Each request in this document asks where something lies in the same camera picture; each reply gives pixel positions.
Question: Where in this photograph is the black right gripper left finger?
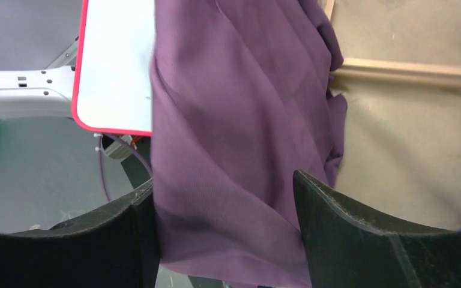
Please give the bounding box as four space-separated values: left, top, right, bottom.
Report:
0 181 160 287

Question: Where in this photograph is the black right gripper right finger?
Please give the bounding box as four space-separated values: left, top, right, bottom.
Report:
293 170 461 287

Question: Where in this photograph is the purple pleated skirt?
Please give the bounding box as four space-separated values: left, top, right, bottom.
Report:
151 1 347 287

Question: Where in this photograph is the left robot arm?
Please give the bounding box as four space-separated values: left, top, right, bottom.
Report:
0 66 75 119

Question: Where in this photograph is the red-edged whiteboard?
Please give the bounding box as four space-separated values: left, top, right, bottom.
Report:
71 0 155 136

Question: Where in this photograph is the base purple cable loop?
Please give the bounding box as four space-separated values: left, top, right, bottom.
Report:
94 133 153 203

